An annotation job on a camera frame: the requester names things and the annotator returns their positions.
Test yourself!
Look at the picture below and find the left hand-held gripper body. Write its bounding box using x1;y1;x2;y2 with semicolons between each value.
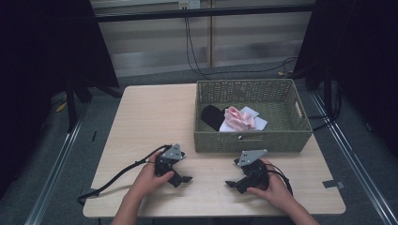
154;142;186;178

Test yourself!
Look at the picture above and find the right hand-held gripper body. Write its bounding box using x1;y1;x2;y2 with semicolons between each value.
234;148;270;192

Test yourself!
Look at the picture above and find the person's right hand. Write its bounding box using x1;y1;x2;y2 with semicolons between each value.
246;157;295;211

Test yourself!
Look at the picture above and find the person's left hand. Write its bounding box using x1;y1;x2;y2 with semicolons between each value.
130;151;176;202

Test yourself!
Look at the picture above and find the green woven basket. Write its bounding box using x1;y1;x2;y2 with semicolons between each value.
192;78;314;154

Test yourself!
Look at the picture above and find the white cloth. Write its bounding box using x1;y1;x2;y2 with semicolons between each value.
219;105;269;133

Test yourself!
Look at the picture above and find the pink cloth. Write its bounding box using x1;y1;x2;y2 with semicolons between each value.
223;105;257;132

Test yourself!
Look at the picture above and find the black cloth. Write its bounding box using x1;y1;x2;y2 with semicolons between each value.
200;104;229;132

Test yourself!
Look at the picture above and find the black metal stand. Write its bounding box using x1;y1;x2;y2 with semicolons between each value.
65;73;124;134

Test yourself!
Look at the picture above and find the black horizontal bar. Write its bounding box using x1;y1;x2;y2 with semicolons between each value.
93;3;316;23

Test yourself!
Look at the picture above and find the dark curtain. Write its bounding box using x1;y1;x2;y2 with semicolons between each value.
0;0;120;201
292;0;398;158

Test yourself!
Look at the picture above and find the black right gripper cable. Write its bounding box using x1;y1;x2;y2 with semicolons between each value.
265;162;294;197

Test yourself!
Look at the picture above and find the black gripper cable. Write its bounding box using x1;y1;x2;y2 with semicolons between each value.
265;162;294;197
77;144;173;206

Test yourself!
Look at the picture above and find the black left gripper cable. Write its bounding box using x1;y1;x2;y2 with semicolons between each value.
77;144;173;206

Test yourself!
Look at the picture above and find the black floor cable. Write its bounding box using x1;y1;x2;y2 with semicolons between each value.
304;69;344;132

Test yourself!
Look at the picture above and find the metal floor rail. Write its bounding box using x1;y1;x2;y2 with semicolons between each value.
23;104;92;225
309;90;398;225

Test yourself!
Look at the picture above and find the black wall cable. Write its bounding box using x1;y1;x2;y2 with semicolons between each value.
183;17;299;81

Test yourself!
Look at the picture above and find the white wall socket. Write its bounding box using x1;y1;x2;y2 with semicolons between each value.
177;0;202;10

